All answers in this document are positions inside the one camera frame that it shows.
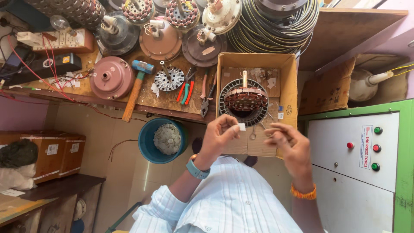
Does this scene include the person's left hand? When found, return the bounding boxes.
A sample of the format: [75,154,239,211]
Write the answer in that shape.
[201,114,242,162]

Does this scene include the person's right hand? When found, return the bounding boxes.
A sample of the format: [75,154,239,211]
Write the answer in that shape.
[263,122,313,186]

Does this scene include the fan stator with copper windings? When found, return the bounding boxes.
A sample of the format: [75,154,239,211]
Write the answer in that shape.
[219,71,270,128]

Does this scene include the open cardboard box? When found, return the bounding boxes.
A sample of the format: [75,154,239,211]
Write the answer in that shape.
[216,53,298,160]

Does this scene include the worn cardboard box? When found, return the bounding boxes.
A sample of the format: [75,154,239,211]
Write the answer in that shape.
[298,53,414,116]

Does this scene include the person's white striped shirt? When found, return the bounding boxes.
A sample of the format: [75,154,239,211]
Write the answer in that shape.
[129,155,303,233]

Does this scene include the green white press machine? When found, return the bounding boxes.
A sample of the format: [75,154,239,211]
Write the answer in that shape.
[298,99,414,233]

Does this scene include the blue wrist watch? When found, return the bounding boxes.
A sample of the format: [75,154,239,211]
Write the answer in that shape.
[186,154,211,180]

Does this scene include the cream fan motor with rod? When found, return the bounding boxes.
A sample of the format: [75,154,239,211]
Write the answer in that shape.
[348,68,394,103]

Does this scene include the heap of white paper pieces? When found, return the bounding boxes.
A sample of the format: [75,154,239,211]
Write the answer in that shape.
[153,123,181,156]

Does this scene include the dark brown ceiling fan motor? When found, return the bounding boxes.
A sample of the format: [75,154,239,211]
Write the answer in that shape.
[182,25,228,68]

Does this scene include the silver slotted rotor disc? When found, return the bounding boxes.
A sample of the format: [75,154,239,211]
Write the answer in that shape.
[154,61,185,92]

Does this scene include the dark motor housing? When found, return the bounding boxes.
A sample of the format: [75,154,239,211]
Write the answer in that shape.
[254,0,308,17]

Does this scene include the cream ceiling fan motor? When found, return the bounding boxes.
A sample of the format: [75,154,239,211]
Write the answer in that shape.
[202,0,242,35]

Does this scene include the blue plastic bucket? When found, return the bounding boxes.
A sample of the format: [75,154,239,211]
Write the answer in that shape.
[138,117,188,164]

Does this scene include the blue head wooden hammer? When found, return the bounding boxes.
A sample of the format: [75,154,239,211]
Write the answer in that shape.
[122,60,155,123]

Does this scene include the wound fan stator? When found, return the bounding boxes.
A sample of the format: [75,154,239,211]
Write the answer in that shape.
[122,0,156,25]
[165,0,201,32]

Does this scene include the green metal rod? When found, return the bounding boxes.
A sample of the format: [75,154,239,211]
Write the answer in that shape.
[105,201,143,233]

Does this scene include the pink fan motor cover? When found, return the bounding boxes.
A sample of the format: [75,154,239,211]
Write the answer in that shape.
[89,56,135,100]

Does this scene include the dark grey ceiling fan motor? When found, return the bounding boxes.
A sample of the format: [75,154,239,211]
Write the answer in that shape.
[95,11,141,57]

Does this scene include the brown carton with label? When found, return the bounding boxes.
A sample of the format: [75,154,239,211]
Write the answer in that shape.
[20,130,68,184]
[58,133,86,178]

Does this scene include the stack of wound stators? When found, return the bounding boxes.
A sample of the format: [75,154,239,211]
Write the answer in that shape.
[24,0,107,30]

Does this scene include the long black box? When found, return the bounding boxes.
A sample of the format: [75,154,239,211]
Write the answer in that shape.
[5,53,83,87]

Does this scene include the low wooden table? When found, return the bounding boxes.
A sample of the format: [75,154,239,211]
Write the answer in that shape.
[0,174,107,233]

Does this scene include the clear light bulb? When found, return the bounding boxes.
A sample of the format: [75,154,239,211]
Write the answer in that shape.
[50,15,77,37]

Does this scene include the black bag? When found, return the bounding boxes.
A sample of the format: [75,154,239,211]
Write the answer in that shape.
[0,139,39,169]

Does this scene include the white bag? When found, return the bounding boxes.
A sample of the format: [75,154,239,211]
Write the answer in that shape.
[0,163,38,192]

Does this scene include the black meter device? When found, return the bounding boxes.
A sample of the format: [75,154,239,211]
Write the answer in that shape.
[0,45,32,80]

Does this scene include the orange bead bracelet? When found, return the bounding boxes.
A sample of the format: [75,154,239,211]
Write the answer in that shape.
[290,182,317,200]

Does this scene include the black handled pliers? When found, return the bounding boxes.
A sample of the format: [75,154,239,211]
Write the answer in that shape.
[201,72,218,118]

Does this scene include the pink handled pliers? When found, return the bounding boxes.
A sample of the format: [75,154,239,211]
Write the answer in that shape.
[200,69,209,99]

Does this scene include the orange handled cutters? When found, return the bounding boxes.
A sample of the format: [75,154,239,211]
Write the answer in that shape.
[176,67,197,105]

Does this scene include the green handled pliers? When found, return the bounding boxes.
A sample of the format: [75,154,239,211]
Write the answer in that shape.
[180,69,192,105]

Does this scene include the coil of striped cable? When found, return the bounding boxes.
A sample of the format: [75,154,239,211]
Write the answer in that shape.
[227,0,320,54]

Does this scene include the yellow wire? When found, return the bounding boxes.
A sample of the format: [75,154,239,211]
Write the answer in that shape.
[386,63,414,77]

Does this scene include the wooden switch board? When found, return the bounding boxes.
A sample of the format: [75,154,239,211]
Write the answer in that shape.
[32,28,95,54]

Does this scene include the red wires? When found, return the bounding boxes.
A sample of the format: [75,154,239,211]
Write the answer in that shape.
[0,34,147,123]

